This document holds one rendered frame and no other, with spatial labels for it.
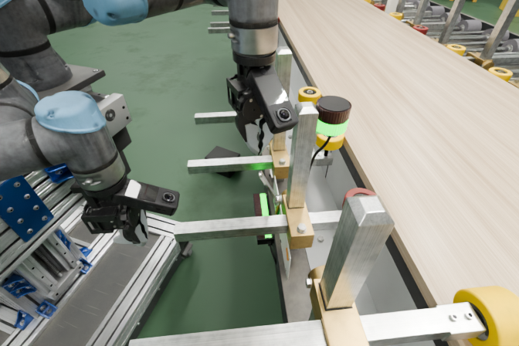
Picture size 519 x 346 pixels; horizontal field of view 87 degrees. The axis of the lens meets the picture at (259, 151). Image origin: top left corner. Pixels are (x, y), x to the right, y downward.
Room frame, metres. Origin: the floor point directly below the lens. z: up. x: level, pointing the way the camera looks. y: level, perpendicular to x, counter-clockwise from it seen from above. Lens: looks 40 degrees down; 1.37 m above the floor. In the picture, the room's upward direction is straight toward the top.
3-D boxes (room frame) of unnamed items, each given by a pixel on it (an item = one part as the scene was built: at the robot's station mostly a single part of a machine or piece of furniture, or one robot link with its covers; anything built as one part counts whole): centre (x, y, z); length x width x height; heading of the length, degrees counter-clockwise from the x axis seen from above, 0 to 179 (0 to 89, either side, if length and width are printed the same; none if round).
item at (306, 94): (0.89, -0.18, 0.85); 0.08 x 0.08 x 0.11
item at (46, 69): (0.70, 0.59, 1.09); 0.15 x 0.15 x 0.10
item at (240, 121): (0.43, 0.02, 1.09); 0.05 x 0.02 x 0.09; 115
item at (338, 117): (0.42, -0.13, 1.12); 0.06 x 0.06 x 0.02
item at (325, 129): (0.42, -0.13, 1.09); 0.06 x 0.06 x 0.02
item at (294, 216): (0.39, -0.09, 0.85); 0.14 x 0.06 x 0.05; 5
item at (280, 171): (0.64, -0.06, 0.81); 0.14 x 0.06 x 0.05; 5
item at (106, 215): (0.34, 0.28, 0.97); 0.09 x 0.08 x 0.12; 95
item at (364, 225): (0.17, -0.11, 0.93); 0.04 x 0.04 x 0.48; 5
